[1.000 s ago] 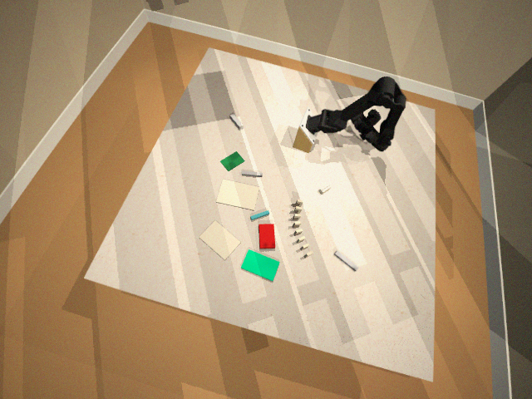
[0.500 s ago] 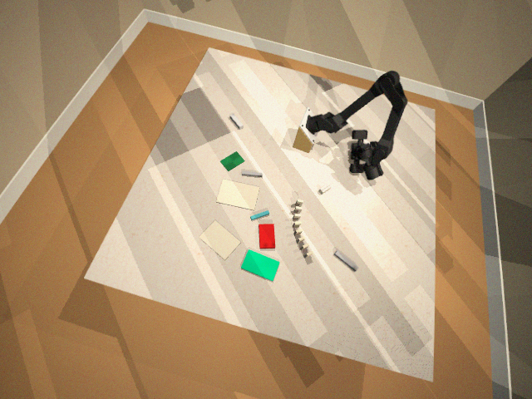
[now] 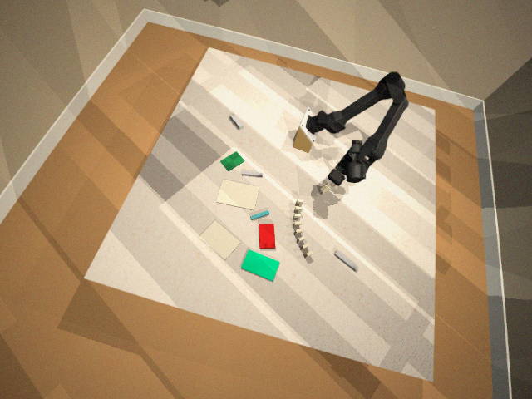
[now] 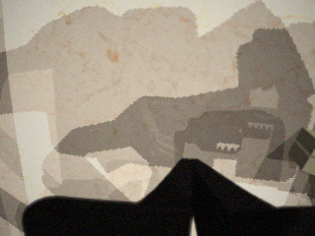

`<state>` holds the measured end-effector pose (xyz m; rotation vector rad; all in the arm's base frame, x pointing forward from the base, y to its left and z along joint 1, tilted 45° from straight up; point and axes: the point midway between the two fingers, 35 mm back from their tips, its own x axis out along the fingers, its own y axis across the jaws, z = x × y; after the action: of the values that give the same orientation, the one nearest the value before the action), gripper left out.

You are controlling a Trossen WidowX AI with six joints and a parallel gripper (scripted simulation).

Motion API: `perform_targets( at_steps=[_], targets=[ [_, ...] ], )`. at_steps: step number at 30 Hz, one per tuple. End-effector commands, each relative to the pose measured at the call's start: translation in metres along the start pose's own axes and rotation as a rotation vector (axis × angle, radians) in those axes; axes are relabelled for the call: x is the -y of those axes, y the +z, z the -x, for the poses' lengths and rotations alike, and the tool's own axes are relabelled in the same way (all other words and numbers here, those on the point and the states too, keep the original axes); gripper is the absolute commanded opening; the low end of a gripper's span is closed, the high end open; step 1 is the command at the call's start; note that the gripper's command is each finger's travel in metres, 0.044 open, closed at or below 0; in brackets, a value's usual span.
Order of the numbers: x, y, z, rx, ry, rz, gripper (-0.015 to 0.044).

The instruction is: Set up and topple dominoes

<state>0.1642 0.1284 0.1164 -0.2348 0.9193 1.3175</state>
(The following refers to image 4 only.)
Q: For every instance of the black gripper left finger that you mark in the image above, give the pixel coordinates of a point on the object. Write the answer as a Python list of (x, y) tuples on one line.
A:
[(165, 211)]

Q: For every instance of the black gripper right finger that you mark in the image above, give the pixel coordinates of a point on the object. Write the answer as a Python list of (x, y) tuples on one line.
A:
[(222, 208)]

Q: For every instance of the beige rectangular block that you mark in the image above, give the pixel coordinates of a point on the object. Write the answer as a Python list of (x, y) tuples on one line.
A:
[(304, 160), (306, 138)]

